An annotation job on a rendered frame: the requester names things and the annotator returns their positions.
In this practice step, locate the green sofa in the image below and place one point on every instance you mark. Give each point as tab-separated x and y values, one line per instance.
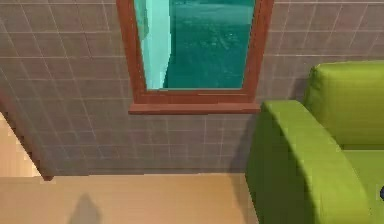
300	160

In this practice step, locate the small dark round object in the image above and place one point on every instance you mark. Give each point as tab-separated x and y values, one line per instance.
382	192

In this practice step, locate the brown framed window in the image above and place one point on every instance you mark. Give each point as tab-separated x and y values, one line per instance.
206	43

